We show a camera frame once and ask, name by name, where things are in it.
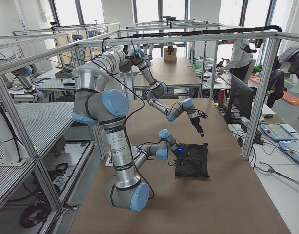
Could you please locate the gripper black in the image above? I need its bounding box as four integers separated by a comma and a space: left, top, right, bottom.
189, 112, 208, 137
172, 143, 189, 166

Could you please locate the black printed t-shirt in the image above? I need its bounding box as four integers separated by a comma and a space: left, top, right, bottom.
174, 142, 210, 178

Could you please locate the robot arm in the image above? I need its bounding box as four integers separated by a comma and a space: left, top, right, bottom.
91, 46, 207, 136
73, 65, 178, 211

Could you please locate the black desk monitor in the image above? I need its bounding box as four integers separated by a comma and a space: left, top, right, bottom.
225, 76, 254, 124

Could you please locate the cardboard box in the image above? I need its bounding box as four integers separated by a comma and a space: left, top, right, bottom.
163, 47, 177, 62

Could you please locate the standing person white sweater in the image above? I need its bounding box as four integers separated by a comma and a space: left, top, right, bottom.
218, 39, 251, 81

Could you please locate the blue teach pendant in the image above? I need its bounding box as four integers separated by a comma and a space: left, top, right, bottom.
260, 123, 297, 142
278, 140, 299, 165

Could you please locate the striped aluminium work table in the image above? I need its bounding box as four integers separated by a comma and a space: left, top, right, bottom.
0, 102, 74, 209

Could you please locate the aluminium frame post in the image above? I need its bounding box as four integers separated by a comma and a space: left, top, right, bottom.
242, 37, 280, 160

